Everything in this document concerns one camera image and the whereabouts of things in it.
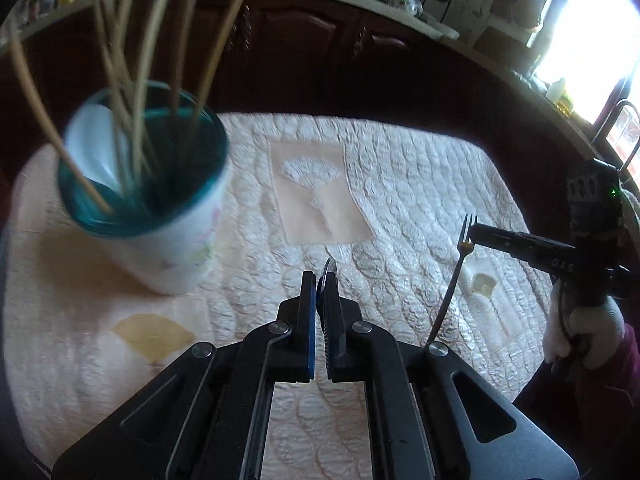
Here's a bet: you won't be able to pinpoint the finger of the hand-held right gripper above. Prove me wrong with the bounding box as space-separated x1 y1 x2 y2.
470 223 581 274

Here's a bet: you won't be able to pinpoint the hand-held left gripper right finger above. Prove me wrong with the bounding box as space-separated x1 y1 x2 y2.
325 271 576 480

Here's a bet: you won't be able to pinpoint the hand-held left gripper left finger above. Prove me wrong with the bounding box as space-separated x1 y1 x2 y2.
51 270 318 480

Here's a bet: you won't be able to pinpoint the metal spoon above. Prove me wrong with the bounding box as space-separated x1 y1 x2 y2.
318 257 338 311

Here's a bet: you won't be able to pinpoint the gold fork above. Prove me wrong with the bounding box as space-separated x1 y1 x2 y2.
426 213 477 346

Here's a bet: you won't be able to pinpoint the floral white cup teal rim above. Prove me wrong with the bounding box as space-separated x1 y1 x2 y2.
56 81 232 296

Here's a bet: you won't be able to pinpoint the bunch of wooden chopsticks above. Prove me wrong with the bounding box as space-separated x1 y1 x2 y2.
7 0 257 216

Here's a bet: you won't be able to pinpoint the person's right forearm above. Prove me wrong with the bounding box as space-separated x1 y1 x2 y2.
515 325 640 461

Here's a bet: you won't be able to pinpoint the basket of kitchen utensils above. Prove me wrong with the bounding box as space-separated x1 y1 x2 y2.
491 0 542 27

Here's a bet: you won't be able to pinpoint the person's right hand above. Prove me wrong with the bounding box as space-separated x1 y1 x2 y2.
542 282 627 371

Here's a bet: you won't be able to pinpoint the white quilted table cloth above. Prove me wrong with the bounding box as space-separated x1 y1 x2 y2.
2 111 556 471

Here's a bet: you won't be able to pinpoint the bright window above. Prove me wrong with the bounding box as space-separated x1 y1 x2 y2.
534 0 640 128

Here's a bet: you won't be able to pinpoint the dark wooden base cabinets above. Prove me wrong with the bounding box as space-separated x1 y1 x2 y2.
0 0 601 171

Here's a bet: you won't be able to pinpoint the white ceramic spoon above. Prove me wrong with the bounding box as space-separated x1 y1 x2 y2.
65 102 127 192

